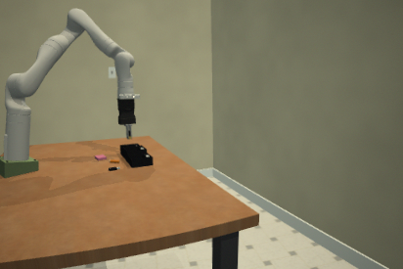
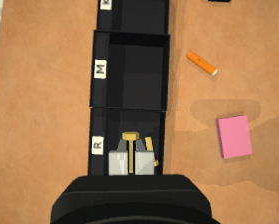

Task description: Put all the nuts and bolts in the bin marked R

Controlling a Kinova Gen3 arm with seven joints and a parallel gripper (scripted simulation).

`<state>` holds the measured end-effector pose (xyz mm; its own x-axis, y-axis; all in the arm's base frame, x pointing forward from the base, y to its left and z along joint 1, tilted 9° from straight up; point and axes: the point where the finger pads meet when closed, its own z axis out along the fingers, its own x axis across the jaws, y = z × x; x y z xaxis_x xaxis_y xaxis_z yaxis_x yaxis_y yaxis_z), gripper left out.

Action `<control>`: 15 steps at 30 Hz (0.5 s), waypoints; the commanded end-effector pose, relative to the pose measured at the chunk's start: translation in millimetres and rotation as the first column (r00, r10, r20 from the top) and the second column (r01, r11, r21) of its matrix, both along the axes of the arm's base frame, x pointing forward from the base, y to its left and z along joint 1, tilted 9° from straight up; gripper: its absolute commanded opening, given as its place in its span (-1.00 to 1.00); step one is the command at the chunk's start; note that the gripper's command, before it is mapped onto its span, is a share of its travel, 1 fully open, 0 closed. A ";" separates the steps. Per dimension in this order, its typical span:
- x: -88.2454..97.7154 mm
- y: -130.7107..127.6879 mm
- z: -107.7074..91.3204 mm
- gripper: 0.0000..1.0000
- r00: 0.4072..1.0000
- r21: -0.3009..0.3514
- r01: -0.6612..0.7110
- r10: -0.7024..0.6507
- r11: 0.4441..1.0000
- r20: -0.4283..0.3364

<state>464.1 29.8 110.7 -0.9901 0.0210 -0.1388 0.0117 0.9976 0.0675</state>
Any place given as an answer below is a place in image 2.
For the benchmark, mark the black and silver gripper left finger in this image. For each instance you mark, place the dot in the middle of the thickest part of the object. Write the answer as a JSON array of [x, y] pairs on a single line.
[[119, 159]]

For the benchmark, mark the pink sticky note pad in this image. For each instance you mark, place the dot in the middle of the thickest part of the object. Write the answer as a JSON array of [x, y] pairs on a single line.
[[233, 136]]

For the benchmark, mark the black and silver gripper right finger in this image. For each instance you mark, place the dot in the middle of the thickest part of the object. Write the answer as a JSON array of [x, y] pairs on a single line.
[[143, 160]]

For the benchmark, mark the gold bolt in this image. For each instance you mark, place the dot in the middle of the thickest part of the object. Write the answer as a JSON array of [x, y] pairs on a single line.
[[130, 136], [149, 146]]

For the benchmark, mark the black rack of bins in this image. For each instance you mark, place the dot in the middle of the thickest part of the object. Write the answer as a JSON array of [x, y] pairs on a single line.
[[129, 78]]

